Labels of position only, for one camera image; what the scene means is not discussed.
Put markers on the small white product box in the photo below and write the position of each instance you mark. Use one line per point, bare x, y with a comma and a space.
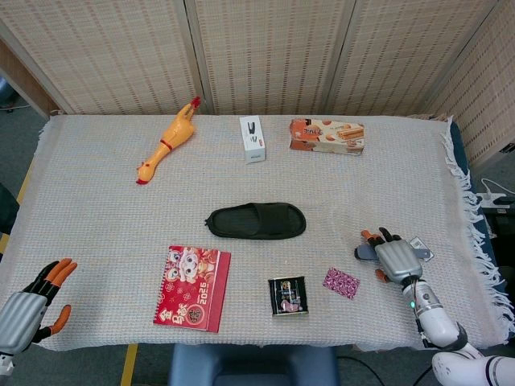
252, 140

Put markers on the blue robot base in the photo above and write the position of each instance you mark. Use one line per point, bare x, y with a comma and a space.
253, 366

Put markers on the beige woven tablecloth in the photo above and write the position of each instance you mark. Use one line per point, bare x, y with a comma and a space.
120, 217

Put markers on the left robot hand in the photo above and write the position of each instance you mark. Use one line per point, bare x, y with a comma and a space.
20, 317

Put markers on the grey tool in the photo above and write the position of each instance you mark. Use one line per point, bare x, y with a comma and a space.
364, 253

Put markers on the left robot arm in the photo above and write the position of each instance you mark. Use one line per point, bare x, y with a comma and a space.
5, 362

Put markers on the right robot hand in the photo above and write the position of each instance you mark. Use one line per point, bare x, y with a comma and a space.
396, 259

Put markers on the yellow rubber chicken toy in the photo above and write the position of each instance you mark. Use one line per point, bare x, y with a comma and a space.
175, 134

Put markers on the white power strip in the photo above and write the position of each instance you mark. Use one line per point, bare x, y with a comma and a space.
493, 199

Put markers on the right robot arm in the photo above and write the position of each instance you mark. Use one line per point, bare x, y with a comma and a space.
438, 321

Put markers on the woven folding screen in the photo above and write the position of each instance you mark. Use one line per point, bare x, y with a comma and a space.
265, 52

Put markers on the purple patterned card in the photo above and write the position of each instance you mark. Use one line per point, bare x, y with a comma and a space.
340, 283

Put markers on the red 2026 spiral calendar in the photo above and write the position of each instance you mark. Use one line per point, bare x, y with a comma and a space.
189, 289

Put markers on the small white tag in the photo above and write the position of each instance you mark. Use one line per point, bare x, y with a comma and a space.
418, 243

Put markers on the black slipper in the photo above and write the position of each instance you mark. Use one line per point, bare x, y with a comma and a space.
257, 223

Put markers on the orange biscuit box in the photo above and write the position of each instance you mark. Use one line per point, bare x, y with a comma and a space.
326, 136

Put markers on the black luncheon meat can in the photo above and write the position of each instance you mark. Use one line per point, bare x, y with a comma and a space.
287, 297

